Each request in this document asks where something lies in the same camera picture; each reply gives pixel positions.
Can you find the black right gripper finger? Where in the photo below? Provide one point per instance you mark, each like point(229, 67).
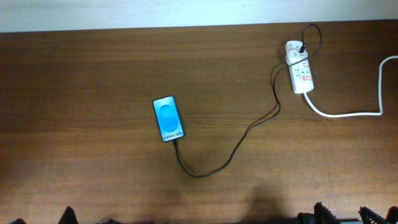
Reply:
point(323, 215)
point(370, 217)

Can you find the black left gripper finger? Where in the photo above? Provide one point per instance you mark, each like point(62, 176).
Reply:
point(18, 221)
point(68, 217)

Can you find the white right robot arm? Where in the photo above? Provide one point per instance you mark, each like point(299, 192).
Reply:
point(309, 218)

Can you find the white charger plug adapter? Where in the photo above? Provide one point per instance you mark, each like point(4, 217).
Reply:
point(295, 55)

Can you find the white power strip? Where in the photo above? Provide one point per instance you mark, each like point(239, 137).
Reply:
point(300, 74)

